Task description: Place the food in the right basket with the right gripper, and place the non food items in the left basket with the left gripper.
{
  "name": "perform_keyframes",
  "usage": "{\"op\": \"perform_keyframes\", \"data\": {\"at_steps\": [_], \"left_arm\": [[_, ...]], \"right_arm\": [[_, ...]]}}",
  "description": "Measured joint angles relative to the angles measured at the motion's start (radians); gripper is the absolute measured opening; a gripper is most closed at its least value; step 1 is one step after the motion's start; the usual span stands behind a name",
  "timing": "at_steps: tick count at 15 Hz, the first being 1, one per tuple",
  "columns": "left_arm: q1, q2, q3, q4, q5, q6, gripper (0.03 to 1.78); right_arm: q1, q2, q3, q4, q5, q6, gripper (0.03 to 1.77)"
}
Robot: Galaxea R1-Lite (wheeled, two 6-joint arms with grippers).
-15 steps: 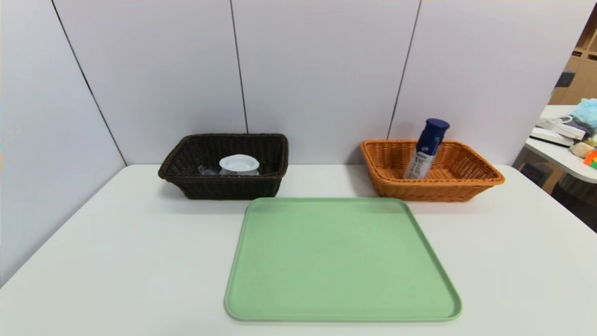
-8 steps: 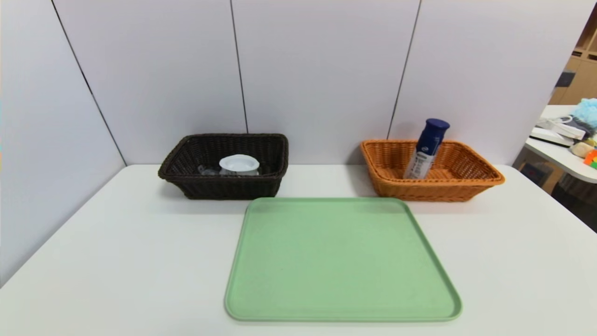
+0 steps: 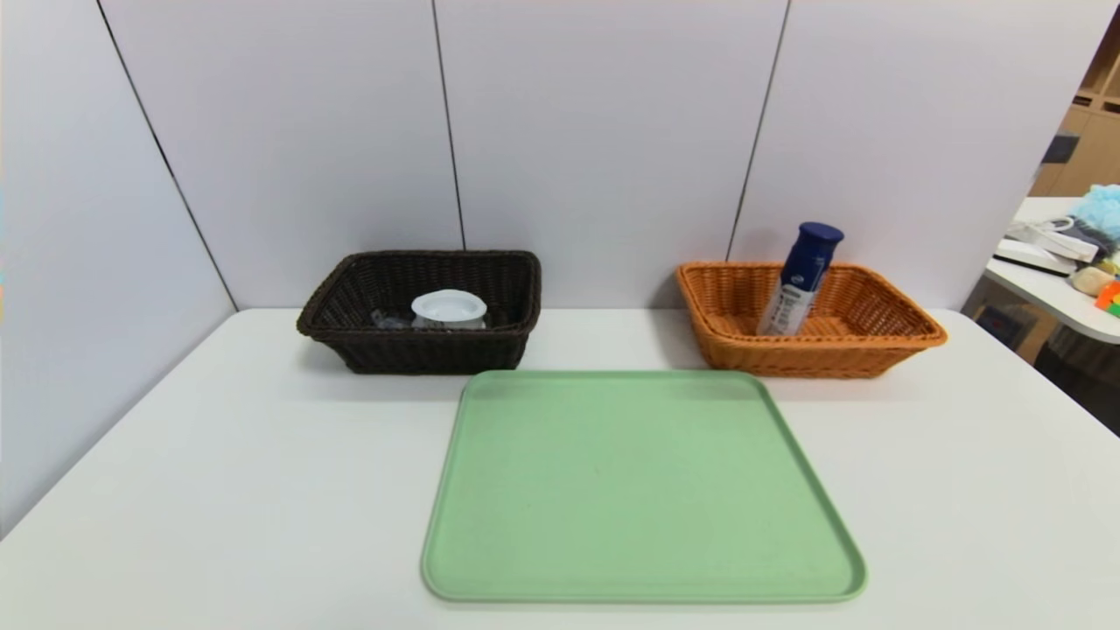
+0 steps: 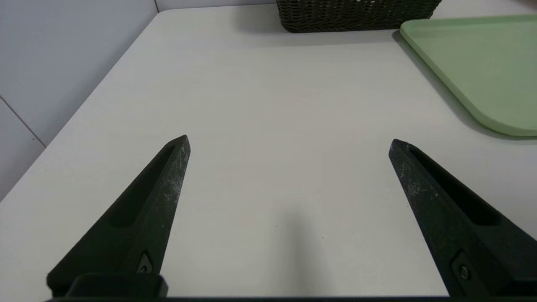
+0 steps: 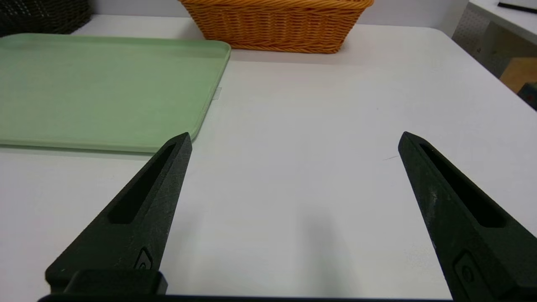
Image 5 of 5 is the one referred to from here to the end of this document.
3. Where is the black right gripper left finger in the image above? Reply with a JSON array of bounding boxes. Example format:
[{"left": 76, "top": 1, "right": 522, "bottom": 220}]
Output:
[{"left": 45, "top": 133, "right": 193, "bottom": 295}]

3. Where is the orange wicker basket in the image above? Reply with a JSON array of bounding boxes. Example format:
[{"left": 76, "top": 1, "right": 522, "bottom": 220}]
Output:
[{"left": 178, "top": 0, "right": 375, "bottom": 54}]

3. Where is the dark brown wicker basket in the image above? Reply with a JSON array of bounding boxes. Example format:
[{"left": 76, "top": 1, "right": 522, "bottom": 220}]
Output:
[{"left": 0, "top": 0, "right": 92, "bottom": 37}]

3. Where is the white side table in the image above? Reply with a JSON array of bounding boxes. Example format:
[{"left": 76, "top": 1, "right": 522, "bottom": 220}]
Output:
[{"left": 451, "top": 0, "right": 537, "bottom": 80}]

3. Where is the light green plastic tray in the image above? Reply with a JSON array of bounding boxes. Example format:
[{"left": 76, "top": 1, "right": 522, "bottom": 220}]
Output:
[{"left": 0, "top": 34, "right": 232, "bottom": 153}]

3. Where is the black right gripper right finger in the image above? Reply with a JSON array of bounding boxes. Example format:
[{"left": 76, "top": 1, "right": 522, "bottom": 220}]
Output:
[{"left": 398, "top": 132, "right": 537, "bottom": 302}]

